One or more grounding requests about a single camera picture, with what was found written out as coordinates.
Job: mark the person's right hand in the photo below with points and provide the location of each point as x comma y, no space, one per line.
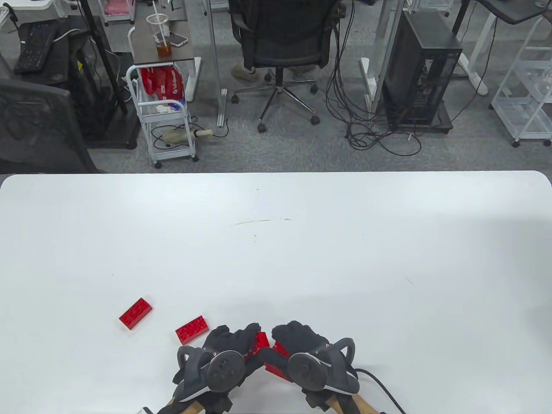
302,338

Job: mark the person's left hand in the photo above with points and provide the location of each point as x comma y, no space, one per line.
233,340

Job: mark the stack of red toy bricks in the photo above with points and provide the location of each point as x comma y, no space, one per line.
280,348

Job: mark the single red toy brick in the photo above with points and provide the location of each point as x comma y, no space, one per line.
135,313
261,340
192,330

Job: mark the person's left forearm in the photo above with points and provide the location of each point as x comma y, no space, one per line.
189,409

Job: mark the grey VR controller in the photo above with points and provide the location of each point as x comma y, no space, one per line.
226,371
306,371

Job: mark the white rolling cart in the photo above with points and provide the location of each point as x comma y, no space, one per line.
172,152

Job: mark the beige handheld tool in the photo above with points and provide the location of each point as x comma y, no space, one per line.
177,136

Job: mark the white crumpled cloth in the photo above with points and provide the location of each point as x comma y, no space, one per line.
164,108

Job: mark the black tower floor stand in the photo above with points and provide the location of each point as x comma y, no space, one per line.
444,123

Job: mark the red plastic bag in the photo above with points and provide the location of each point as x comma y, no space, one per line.
166,84

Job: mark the white desk leg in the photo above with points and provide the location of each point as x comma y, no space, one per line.
474,75
214,51

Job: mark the grey mesh chair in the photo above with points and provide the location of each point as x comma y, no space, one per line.
34,125

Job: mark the black mesh office chair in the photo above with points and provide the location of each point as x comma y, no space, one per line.
284,43

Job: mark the black computer tower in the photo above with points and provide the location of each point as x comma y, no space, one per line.
414,64

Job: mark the plastic cup with straw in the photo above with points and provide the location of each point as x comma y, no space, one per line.
164,49

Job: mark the white smartphone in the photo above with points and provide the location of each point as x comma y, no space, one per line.
179,39

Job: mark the dark wood side table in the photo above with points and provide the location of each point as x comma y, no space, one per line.
146,43

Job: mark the black desk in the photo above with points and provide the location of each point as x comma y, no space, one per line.
60,60

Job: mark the pink storage bin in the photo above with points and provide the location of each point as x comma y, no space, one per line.
118,7

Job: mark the black keyboard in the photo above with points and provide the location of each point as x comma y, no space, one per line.
34,47

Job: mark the black curved desktop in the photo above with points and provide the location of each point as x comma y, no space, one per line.
513,10

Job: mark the white desk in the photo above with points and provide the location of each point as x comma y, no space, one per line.
26,6

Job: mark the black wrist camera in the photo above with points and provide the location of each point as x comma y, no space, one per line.
317,400
217,405

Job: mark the white desk frame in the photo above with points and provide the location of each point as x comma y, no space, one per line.
366,77

